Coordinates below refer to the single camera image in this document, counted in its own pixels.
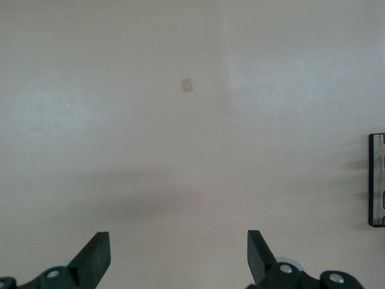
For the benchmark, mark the large paper table cover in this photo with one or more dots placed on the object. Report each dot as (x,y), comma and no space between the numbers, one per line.
(150,135)

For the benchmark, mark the small square tape patch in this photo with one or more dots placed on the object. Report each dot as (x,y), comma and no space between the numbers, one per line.
(187,85)

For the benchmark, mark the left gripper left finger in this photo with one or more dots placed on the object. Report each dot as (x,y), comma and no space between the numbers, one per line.
(90,265)

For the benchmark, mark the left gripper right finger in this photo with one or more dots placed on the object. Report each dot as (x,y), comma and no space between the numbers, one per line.
(264,265)

